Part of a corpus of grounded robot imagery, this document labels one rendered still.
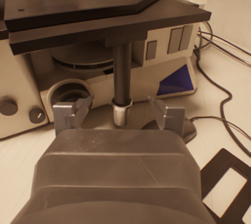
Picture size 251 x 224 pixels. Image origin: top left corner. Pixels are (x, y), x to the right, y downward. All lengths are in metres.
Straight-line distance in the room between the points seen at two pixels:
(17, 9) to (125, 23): 0.10
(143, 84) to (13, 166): 0.25
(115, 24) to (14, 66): 0.16
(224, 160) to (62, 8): 0.29
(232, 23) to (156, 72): 0.47
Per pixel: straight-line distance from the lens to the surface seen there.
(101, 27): 0.16
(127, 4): 0.19
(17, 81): 0.29
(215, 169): 0.30
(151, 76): 0.36
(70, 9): 0.18
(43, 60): 0.40
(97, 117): 0.34
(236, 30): 0.76
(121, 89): 0.26
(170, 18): 0.20
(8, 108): 0.30
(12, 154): 0.34
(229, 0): 0.78
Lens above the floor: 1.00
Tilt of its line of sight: 40 degrees down
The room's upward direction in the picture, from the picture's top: 1 degrees clockwise
